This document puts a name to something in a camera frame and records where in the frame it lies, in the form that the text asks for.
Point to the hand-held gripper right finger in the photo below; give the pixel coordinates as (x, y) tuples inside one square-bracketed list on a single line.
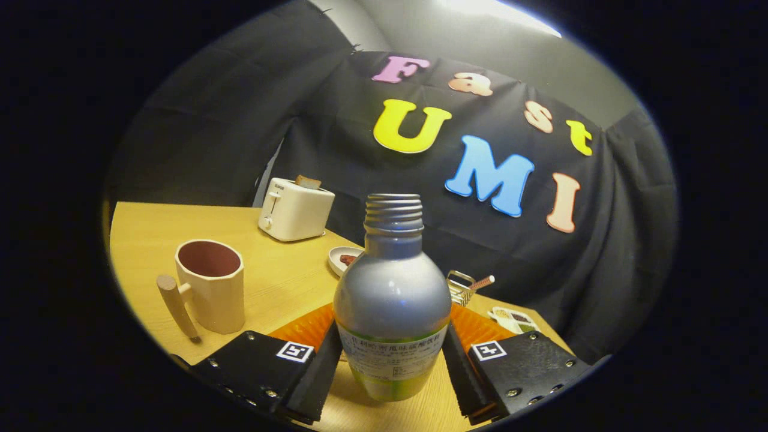
[(462, 384)]

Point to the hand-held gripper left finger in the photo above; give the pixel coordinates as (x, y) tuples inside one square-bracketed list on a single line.
[(312, 384)]

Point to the silver bottle with green label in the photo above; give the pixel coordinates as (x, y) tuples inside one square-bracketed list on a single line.
[(390, 294)]

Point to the white divided tray of beans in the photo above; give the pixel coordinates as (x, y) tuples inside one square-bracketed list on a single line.
[(513, 320)]

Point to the red and white stick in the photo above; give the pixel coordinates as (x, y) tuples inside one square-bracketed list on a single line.
[(483, 282)]

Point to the wooden table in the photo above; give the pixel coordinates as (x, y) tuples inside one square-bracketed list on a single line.
[(282, 282)]

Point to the small white plate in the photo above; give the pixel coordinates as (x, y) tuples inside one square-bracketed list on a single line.
[(337, 267)]

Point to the brown meat slice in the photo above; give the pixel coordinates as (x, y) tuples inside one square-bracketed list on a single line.
[(348, 259)]

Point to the cream toaster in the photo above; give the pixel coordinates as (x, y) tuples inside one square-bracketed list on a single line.
[(297, 213)]

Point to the toast slice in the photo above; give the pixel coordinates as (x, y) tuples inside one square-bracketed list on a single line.
[(308, 182)]

